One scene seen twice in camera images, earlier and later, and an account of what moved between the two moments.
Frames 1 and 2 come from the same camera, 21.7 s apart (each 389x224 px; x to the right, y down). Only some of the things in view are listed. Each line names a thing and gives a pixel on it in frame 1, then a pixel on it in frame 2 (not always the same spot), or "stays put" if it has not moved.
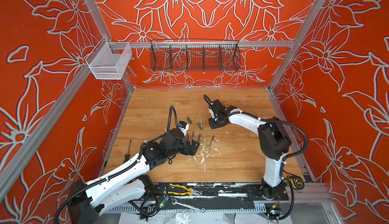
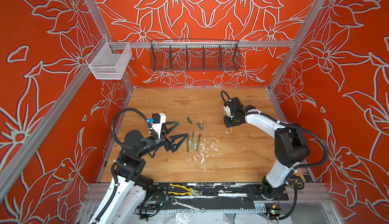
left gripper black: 187,151 to 170,146
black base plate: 237,190 stays put
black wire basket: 195,55 stays put
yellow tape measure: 297,182 stays put
